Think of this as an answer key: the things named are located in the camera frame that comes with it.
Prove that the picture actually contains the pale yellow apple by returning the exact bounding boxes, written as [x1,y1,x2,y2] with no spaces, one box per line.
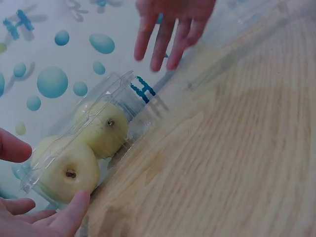
[31,135,101,205]
[74,100,129,160]

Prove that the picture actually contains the clear plastic clamshell box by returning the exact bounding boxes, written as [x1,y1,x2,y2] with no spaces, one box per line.
[19,70,171,212]

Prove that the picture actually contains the person's left hand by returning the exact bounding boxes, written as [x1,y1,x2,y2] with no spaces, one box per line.
[0,127,91,237]

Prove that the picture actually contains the person's right hand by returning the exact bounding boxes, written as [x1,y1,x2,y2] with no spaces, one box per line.
[134,0,217,73]

